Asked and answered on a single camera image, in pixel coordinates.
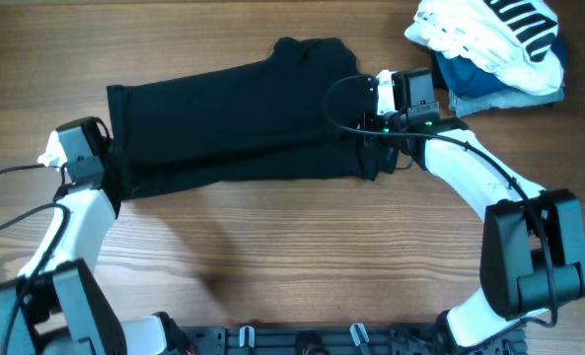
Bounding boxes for light blue folded garment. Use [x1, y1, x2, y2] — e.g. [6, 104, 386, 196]
[449, 88, 564, 117]

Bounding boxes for right black cable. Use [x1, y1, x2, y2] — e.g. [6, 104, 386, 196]
[320, 73, 560, 329]

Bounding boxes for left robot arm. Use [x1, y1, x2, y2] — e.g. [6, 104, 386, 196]
[0, 116, 198, 354]

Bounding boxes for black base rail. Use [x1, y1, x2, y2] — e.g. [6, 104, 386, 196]
[183, 322, 528, 355]

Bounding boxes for white black-striped folded garment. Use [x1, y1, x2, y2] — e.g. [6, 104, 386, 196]
[404, 0, 564, 96]

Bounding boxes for dark blue folded garment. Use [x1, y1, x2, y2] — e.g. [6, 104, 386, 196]
[428, 37, 567, 98]

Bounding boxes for black t-shirt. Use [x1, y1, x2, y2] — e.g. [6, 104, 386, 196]
[107, 37, 397, 199]

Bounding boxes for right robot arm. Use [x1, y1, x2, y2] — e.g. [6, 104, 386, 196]
[357, 68, 585, 354]

